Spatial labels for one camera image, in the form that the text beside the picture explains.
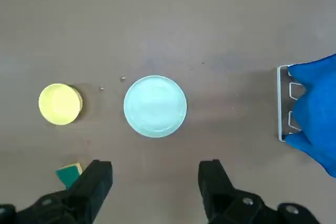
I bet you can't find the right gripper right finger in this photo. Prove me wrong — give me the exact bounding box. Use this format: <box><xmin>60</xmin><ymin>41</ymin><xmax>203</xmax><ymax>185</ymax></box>
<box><xmin>198</xmin><ymin>159</ymin><xmax>320</xmax><ymax>224</ymax></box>

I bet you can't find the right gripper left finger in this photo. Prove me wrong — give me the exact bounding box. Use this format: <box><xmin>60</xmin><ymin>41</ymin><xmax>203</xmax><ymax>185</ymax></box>
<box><xmin>0</xmin><ymin>159</ymin><xmax>113</xmax><ymax>224</ymax></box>

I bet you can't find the green and yellow sponge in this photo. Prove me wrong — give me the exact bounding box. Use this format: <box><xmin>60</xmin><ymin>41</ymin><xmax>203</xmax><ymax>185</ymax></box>
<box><xmin>55</xmin><ymin>162</ymin><xmax>84</xmax><ymax>190</ymax></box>

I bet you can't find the small yellow dish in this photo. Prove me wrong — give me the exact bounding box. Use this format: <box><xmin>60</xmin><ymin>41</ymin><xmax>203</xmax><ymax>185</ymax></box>
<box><xmin>38</xmin><ymin>83</ymin><xmax>83</xmax><ymax>126</ymax></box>

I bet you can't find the pale green plate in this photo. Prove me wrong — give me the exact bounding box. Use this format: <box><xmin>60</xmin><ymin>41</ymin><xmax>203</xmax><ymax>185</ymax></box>
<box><xmin>123</xmin><ymin>75</ymin><xmax>188</xmax><ymax>138</ymax></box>

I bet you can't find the blue cloth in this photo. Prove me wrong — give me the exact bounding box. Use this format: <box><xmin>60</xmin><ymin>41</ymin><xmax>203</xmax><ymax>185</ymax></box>
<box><xmin>285</xmin><ymin>53</ymin><xmax>336</xmax><ymax>178</ymax></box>

